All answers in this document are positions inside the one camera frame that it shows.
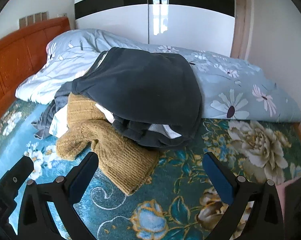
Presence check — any pale wooden door frame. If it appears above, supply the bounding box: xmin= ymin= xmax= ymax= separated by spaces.
xmin=230 ymin=0 xmax=254 ymax=60

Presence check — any pink cloth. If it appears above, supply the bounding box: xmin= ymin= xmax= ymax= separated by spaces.
xmin=275 ymin=181 xmax=291 ymax=200

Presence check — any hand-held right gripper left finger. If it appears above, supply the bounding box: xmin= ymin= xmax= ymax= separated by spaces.
xmin=17 ymin=152 xmax=99 ymax=240

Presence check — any white wardrobe with black stripe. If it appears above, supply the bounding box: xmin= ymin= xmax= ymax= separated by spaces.
xmin=74 ymin=0 xmax=236 ymax=55

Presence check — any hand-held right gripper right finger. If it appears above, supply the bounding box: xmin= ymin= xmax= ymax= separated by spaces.
xmin=202 ymin=152 xmax=284 ymax=240

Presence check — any wall switch panel row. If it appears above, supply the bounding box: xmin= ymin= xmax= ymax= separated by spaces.
xmin=19 ymin=11 xmax=50 ymax=28

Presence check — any mustard knit sweater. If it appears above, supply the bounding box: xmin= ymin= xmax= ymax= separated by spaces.
xmin=56 ymin=93 xmax=159 ymax=196

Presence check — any teal floral bed blanket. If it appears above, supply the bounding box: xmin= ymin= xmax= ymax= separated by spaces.
xmin=0 ymin=97 xmax=301 ymax=240

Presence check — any orange wooden headboard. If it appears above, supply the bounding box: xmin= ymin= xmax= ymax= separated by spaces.
xmin=0 ymin=17 xmax=71 ymax=130

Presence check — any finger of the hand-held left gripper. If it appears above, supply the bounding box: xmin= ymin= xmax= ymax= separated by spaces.
xmin=2 ymin=156 xmax=34 ymax=198

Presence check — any light blue floral duvet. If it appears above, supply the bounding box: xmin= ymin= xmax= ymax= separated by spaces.
xmin=15 ymin=28 xmax=301 ymax=123

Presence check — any grey garment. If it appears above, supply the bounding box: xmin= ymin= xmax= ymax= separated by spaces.
xmin=31 ymin=82 xmax=73 ymax=140

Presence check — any dark cloth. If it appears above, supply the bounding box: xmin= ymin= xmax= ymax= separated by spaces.
xmin=283 ymin=172 xmax=301 ymax=240

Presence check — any dark fleece garment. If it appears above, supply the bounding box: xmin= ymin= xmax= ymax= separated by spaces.
xmin=71 ymin=46 xmax=204 ymax=152

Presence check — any pale blue garment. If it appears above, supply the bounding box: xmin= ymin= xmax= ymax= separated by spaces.
xmin=49 ymin=105 xmax=71 ymax=138

